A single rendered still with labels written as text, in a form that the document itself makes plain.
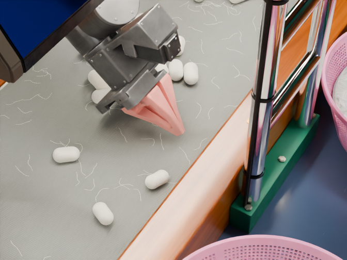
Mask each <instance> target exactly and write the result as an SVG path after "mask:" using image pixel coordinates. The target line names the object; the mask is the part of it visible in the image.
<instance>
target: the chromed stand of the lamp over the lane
mask: <svg viewBox="0 0 347 260"><path fill-rule="evenodd" d="M336 1H337V0H297V2H296V3H295V4H294V5H293V6H292V8H291V9H290V10H289V11H288V12H287V7H288V2H289V0H262V9H261V19H260V28H259V37H258V46H257V55H256V65H255V74H254V83H253V88H252V90H251V91H253V92H251V96H252V97H251V107H250V116H249V125H248V134H247V144H246V153H245V162H244V166H243V168H244V170H243V180H242V190H241V192H240V194H239V195H238V196H237V198H236V199H235V201H234V202H233V203H232V205H231V207H230V218H229V224H230V225H232V226H234V227H236V228H238V229H240V230H242V231H244V232H246V233H247V234H249V233H250V232H251V230H252V229H253V227H254V226H255V224H256V223H257V222H258V220H259V219H260V217H261V216H262V214H263V213H264V211H265V210H266V208H267V207H268V205H269V204H270V202H271V201H272V199H273V197H274V196H275V194H276V193H277V191H278V190H279V189H280V187H281V186H282V184H283V183H284V181H285V180H286V178H287V177H288V175H289V174H290V172H291V171H292V169H293V168H294V166H295V165H296V163H297V162H298V160H299V159H300V157H301V156H302V154H303V153H304V151H305V150H306V148H307V147H308V145H309V144H310V142H311V141H312V139H313V138H314V136H315V135H316V133H317V128H318V123H319V118H320V115H319V114H316V113H314V108H315V104H316V100H317V95H318V89H319V84H320V79H321V75H322V70H323V64H324V59H325V54H326V50H327V45H328V40H329V34H330V29H331V26H332V21H333V16H334V11H335V6H336ZM312 12H313V15H312V21H311V27H310V33H309V38H308V44H307V50H306V54H305V55H304V56H303V58H302V59H301V60H300V62H299V63H298V64H297V66H296V67H295V68H294V70H293V71H292V72H291V74H290V75H289V76H288V78H287V79H286V80H285V82H284V83H283V84H282V85H281V87H280V88H279V89H278V91H277V92H276V83H277V76H278V69H279V62H280V55H281V51H282V50H283V49H284V48H285V46H286V45H287V44H288V43H289V41H290V40H291V39H292V38H293V36H294V35H295V34H296V32H297V31H298V30H299V29H300V27H301V26H302V25H303V24H304V22H305V21H306V20H307V19H308V17H309V16H310V15H311V13H312ZM298 91H299V94H298V100H297V106H296V111H295V116H294V118H293V119H292V120H291V122H290V123H289V125H288V126H287V127H286V129H285V130H284V132H283V133H282V134H281V136H280V137H279V138H278V140H277V141H276V143H275V144H274V146H273V147H272V148H271V150H270V151H269V153H268V154H267V155H266V152H267V144H268V140H269V133H270V130H271V128H272V127H273V126H274V124H275V123H276V121H277V120H278V119H279V117H280V116H281V115H282V113H283V112H284V110H285V109H286V108H287V107H288V105H289V104H290V102H291V101H292V100H293V98H294V97H295V95H296V94H297V93H298Z"/></svg>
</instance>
